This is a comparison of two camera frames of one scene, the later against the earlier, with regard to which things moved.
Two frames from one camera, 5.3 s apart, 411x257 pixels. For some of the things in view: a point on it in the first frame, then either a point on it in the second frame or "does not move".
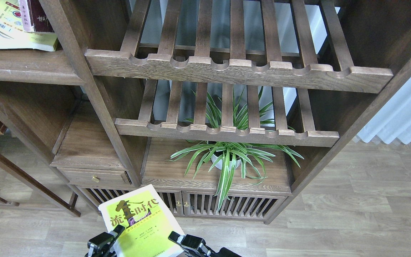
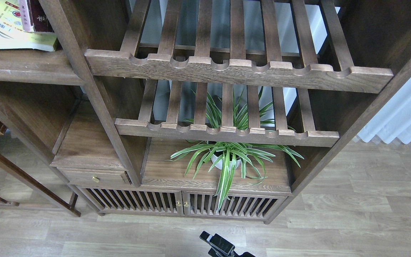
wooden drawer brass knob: (79, 176) does not move
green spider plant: (227, 157) does not move
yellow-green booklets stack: (6, 31) does not move
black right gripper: (193, 246) to (220, 246)
